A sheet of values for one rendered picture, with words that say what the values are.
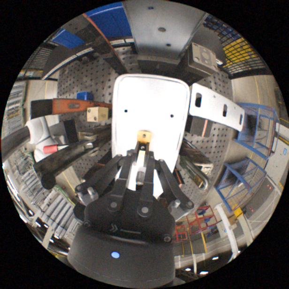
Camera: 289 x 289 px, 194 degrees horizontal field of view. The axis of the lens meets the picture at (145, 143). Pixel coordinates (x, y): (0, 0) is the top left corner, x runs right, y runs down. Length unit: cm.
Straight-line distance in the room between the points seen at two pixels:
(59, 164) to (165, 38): 33
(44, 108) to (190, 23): 26
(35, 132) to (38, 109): 53
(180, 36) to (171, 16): 6
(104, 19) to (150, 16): 14
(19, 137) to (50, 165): 48
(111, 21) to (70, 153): 34
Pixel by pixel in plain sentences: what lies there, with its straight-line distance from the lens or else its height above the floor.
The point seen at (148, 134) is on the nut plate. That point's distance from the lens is 22.
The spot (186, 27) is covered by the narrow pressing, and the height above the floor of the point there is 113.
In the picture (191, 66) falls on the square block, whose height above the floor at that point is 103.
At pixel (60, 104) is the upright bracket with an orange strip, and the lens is 19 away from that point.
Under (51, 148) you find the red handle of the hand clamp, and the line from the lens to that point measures 27.
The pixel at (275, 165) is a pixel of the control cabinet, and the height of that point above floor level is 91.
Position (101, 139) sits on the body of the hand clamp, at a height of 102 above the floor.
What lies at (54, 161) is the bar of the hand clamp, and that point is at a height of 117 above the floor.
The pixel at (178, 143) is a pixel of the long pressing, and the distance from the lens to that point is 27.
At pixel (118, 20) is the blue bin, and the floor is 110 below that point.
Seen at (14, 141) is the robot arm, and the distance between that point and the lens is 63.
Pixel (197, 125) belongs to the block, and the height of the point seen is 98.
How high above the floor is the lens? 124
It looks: 69 degrees down
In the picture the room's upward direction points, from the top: 173 degrees counter-clockwise
